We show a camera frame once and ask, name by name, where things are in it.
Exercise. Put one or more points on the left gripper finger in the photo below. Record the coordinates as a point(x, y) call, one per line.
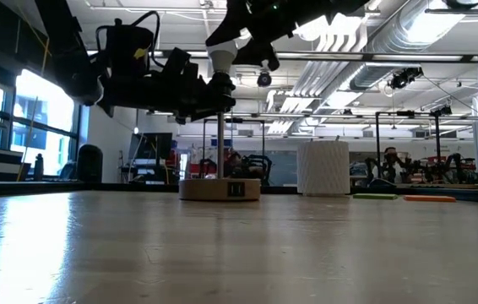
point(209, 103)

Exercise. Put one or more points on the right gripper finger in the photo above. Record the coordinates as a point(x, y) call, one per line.
point(260, 55)
point(239, 29)

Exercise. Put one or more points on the white lightbulb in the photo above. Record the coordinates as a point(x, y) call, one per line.
point(222, 57)

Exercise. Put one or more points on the wooden base lamp stand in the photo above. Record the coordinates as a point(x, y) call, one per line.
point(220, 190)

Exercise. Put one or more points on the black background robot arm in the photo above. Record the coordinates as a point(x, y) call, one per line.
point(260, 164)

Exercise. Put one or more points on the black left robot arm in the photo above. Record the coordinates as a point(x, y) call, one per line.
point(66, 50)

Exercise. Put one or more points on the black computer monitor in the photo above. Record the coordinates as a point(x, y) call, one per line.
point(152, 145)

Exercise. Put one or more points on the black ceiling light bar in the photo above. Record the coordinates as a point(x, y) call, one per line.
point(368, 57)

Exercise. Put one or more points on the black rounded bin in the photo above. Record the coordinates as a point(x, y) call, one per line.
point(90, 164)

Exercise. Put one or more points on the dark water bottle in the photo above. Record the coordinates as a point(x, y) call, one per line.
point(39, 166)

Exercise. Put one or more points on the white textured pen cup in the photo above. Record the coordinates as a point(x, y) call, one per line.
point(323, 169)

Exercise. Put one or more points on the person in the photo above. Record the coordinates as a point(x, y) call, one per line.
point(391, 154)

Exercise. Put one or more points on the green sticky note pad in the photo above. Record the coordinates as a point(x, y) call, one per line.
point(374, 196)

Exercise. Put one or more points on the orange sticky note pad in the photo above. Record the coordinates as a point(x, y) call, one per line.
point(429, 198)

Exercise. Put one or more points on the black ceiling camera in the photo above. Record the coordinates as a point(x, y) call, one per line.
point(264, 80)

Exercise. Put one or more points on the silver ceiling air duct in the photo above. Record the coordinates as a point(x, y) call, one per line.
point(395, 29)

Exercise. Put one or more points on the black overhead rig camera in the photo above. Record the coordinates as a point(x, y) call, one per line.
point(403, 78)

